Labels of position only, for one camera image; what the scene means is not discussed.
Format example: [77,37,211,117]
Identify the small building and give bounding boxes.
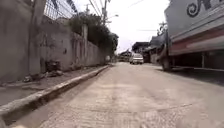
[117,49,133,63]

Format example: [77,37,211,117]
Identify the white vehicle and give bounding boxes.
[129,53,145,65]

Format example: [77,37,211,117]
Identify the row of buildings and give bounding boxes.
[131,34,166,64]

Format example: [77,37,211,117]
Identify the dark green trees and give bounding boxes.
[68,12,120,56]

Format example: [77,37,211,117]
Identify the grey concrete road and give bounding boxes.
[9,61,224,128]

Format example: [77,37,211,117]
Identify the utility pole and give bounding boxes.
[101,0,109,26]

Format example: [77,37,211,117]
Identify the pile of rubble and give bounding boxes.
[22,59,65,83]

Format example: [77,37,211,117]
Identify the pale concrete kerb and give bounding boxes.
[0,64,112,127]

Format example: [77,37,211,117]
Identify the grey truck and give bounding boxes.
[157,0,224,72]

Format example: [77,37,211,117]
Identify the grey concrete sidewalk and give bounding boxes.
[0,65,106,108]

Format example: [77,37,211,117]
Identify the grey concrete wall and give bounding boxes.
[0,0,113,84]

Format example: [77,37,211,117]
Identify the overhead wires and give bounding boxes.
[84,0,148,18]

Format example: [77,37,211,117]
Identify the wire mesh fence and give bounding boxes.
[43,0,80,21]

